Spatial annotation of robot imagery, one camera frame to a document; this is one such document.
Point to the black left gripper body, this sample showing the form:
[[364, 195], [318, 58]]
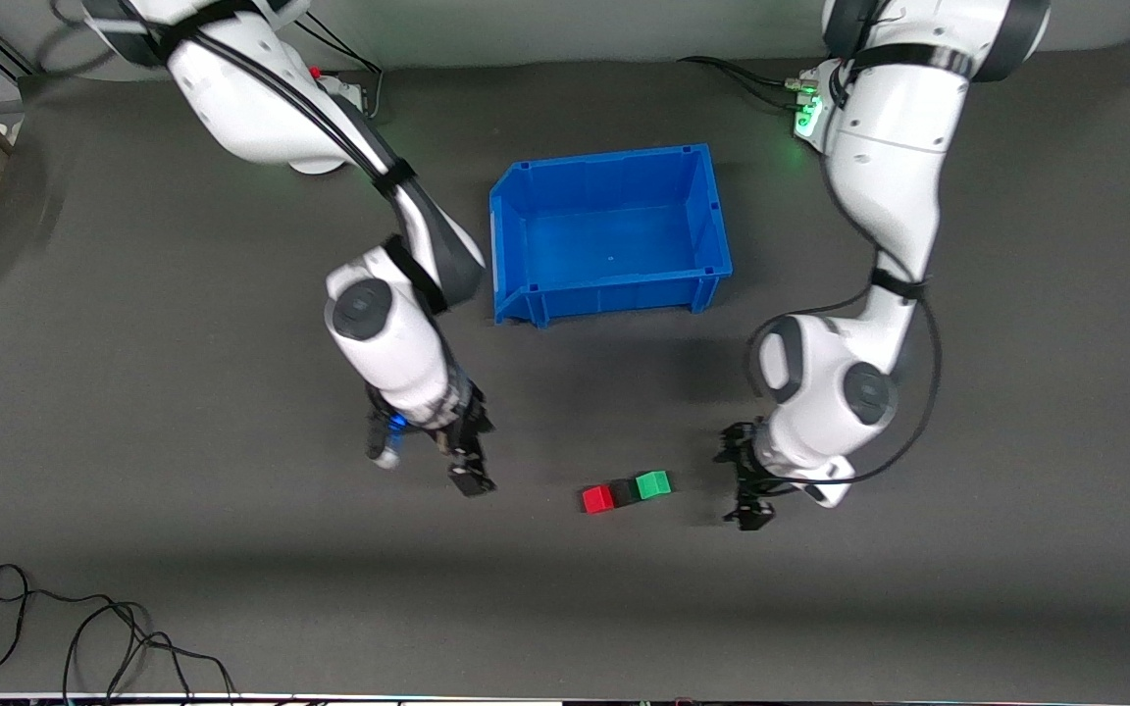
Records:
[[747, 469]]

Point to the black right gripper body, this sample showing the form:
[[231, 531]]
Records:
[[459, 428]]

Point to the small green cube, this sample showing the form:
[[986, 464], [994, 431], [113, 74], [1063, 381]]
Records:
[[653, 484]]

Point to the small red cube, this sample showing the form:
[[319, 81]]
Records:
[[597, 500]]

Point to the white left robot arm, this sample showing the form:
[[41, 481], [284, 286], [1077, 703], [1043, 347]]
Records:
[[889, 147]]

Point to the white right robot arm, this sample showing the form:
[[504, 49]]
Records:
[[388, 343]]

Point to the small black cube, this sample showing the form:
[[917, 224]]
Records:
[[625, 493]]

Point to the blue plastic storage bin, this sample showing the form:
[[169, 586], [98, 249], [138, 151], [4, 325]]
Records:
[[614, 235]]

